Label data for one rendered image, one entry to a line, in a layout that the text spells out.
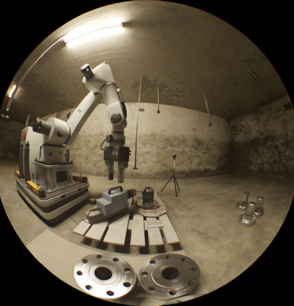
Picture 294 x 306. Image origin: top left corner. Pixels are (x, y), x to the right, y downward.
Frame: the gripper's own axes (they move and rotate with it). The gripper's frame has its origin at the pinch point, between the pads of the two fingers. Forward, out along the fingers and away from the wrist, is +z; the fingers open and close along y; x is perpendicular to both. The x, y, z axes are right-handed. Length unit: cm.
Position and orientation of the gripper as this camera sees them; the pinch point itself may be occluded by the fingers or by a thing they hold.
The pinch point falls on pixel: (115, 177)
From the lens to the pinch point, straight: 90.7
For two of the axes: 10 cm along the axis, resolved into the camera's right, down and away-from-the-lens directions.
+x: 5.1, 0.7, 8.6
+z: -0.3, 10.0, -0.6
